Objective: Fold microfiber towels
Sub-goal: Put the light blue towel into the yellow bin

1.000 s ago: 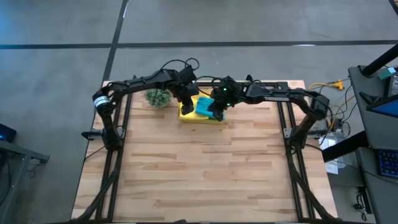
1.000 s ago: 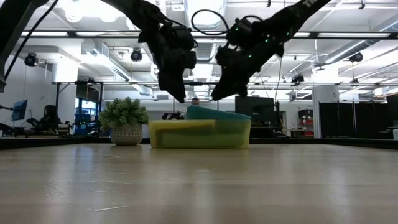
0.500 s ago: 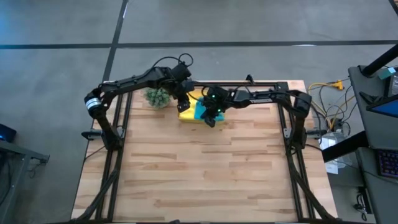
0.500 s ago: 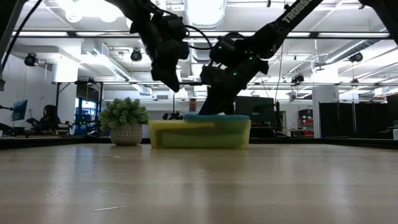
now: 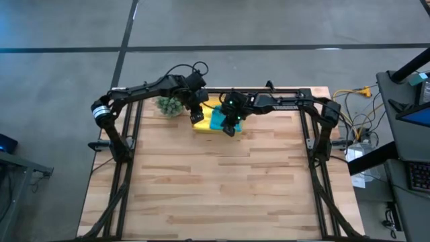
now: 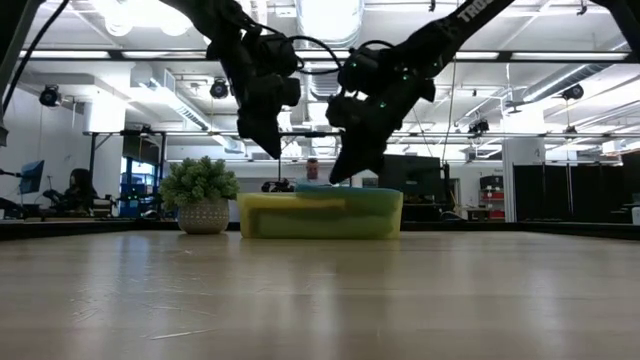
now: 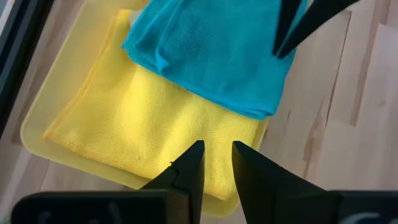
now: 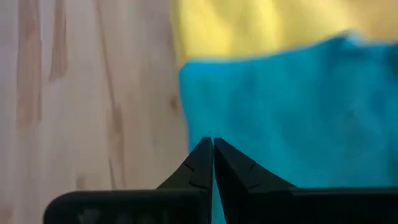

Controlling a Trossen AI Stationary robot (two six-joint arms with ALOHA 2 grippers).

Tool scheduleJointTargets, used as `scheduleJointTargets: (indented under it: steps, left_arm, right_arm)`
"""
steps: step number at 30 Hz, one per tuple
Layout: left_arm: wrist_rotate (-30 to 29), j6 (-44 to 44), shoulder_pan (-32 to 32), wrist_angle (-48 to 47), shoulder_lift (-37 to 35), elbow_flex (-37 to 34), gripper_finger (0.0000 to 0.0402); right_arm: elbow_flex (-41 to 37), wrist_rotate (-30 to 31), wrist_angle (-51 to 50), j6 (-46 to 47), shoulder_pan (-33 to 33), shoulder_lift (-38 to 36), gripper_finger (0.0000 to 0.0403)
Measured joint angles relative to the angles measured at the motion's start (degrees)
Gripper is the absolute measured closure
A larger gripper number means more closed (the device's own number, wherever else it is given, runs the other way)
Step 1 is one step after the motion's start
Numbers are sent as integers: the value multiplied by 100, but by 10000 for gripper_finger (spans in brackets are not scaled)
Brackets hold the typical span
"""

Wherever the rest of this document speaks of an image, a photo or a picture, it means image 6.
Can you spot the black background robot arm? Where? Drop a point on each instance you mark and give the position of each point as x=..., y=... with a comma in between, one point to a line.
x=12, y=202

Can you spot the black aluminium table frame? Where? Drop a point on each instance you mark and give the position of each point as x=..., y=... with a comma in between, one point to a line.
x=75, y=228

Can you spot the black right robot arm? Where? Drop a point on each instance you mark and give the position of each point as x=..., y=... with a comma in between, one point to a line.
x=450, y=30

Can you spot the artificial green plant in pot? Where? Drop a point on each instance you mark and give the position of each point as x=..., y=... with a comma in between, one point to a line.
x=202, y=215

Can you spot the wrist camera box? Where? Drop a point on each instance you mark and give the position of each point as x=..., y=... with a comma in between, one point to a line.
x=280, y=55
x=362, y=67

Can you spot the yellow translucent plastic bin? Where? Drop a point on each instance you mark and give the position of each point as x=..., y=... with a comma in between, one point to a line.
x=320, y=215

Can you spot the person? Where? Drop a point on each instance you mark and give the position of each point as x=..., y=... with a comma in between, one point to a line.
x=77, y=192
x=312, y=172

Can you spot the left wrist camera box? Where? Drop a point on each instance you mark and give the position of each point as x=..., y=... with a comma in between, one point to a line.
x=280, y=55

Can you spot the black ceiling spotlight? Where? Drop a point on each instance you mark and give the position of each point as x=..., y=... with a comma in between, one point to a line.
x=572, y=92
x=50, y=96
x=219, y=89
x=478, y=126

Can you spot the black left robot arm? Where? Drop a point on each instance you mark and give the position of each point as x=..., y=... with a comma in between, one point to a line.
x=210, y=15

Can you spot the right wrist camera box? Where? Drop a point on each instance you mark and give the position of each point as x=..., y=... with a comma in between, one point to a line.
x=362, y=67

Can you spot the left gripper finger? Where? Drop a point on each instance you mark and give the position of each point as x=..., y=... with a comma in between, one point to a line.
x=262, y=135
x=290, y=91

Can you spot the black overhead rig beam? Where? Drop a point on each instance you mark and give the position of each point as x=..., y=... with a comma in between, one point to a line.
x=550, y=56

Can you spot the green microfiber towel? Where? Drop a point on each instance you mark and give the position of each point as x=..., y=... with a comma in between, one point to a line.
x=325, y=222

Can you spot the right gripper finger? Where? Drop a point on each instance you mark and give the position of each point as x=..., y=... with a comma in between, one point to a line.
x=342, y=110
x=367, y=150

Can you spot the black room partition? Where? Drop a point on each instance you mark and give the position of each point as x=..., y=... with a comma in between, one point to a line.
x=550, y=195

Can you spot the black background workstation frame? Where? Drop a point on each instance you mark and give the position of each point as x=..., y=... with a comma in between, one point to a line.
x=279, y=170
x=91, y=170

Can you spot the silver ventilation duct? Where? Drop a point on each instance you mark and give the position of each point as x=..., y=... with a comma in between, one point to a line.
x=327, y=20

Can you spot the teal microfiber towel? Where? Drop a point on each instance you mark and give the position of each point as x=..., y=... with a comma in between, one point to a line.
x=345, y=188

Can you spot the shelf with red bins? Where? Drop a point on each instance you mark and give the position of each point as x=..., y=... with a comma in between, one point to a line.
x=492, y=195

